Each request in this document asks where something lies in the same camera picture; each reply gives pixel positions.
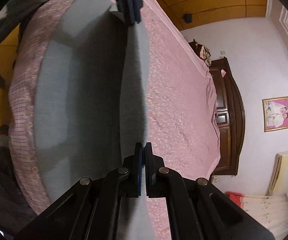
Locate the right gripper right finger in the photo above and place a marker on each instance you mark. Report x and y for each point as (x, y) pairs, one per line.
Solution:
(196, 208)

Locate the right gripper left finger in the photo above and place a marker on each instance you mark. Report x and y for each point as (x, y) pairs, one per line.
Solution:
(90, 208)

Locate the grey sweatpants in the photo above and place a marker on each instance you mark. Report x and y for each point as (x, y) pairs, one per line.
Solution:
(90, 104)

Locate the red and cream curtain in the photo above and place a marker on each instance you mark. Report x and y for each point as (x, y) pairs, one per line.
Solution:
(270, 211)

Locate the pink floral bedspread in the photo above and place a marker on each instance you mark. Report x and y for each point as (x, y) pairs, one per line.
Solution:
(180, 99)

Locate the clothes pile on nightstand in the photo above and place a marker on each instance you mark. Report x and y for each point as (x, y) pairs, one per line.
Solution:
(201, 51)

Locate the dark wooden headboard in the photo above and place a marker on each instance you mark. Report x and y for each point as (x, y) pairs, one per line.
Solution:
(230, 117)

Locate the framed wedding photo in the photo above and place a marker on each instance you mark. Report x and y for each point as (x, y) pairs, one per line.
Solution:
(275, 113)

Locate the small black wall device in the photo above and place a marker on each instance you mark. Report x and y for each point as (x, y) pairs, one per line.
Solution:
(187, 18)

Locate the wall air conditioner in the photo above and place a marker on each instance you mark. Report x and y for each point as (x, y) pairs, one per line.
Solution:
(279, 170)

